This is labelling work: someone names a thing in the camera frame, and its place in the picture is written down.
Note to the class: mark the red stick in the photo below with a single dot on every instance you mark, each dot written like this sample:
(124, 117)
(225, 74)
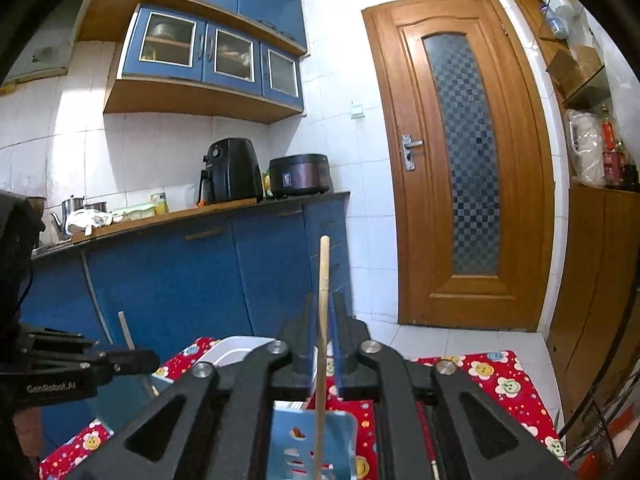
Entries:
(429, 435)

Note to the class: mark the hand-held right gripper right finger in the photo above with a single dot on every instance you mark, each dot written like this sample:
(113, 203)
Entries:
(345, 360)

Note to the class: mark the white plastic dish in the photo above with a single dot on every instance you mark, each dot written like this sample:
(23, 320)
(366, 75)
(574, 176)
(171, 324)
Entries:
(225, 352)

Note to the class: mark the light wooden chopstick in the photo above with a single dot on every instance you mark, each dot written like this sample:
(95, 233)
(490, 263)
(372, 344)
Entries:
(324, 280)
(126, 330)

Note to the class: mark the grey range hood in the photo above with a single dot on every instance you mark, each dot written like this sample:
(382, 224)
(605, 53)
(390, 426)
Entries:
(45, 57)

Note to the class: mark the yellow jar on counter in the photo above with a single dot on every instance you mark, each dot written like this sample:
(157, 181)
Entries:
(160, 203)

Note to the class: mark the white floral cloth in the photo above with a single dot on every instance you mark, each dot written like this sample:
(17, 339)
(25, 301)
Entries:
(90, 220)

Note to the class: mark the metal kettle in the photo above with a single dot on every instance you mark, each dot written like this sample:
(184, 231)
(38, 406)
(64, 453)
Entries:
(67, 215)

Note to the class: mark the wall light switch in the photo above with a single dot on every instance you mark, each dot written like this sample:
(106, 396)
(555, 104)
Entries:
(357, 110)

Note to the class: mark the wooden storage cabinet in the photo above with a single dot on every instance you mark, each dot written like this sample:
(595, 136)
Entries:
(595, 260)

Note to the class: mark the red floral tablecloth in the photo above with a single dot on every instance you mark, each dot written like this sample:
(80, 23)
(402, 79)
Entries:
(500, 390)

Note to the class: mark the dark bottle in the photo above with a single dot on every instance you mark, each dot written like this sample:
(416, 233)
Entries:
(629, 170)

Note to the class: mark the dark rice cooker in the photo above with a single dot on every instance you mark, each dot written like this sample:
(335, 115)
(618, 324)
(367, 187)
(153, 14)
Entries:
(300, 175)

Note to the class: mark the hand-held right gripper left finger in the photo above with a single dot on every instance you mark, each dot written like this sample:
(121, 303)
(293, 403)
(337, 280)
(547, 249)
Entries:
(302, 360)

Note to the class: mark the blue base cabinet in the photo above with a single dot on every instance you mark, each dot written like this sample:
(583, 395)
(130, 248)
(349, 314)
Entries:
(200, 270)

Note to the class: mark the blue plastic utensil holder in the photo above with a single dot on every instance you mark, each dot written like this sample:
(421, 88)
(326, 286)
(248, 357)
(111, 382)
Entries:
(300, 440)

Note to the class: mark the white plastic bag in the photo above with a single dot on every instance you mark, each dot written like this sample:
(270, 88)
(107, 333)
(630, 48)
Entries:
(586, 147)

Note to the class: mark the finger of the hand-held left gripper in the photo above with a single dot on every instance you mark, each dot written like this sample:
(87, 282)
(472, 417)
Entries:
(130, 361)

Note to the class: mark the white container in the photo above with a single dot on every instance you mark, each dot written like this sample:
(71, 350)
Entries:
(557, 10)

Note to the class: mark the cardboard box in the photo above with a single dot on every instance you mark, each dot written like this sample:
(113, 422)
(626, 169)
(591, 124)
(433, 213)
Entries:
(575, 67)

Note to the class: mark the wooden door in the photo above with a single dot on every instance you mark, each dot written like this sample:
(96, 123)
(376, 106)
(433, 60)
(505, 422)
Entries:
(400, 240)

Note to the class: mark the red label bottle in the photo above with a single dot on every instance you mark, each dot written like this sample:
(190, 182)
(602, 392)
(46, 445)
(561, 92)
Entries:
(609, 155)

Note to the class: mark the blue glass-door wall cabinet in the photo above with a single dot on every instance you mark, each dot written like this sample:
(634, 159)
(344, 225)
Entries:
(200, 75)

